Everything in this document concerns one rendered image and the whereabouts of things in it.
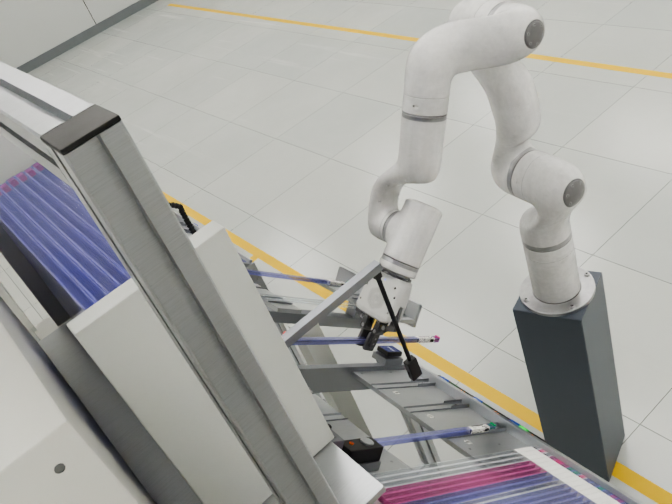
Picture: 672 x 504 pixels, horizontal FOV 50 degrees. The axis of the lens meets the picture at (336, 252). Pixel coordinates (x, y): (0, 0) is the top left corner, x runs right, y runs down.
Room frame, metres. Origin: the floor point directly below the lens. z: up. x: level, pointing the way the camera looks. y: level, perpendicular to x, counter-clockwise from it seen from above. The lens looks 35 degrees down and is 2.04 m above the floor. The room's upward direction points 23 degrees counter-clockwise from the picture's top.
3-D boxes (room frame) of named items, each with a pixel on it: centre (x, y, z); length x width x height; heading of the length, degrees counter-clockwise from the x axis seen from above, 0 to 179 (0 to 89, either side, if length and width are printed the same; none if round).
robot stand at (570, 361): (1.35, -0.49, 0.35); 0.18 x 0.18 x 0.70; 45
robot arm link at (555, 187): (1.32, -0.50, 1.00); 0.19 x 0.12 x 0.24; 19
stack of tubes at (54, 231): (0.82, 0.28, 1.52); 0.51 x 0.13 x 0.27; 26
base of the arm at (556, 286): (1.35, -0.49, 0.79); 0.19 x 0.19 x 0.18
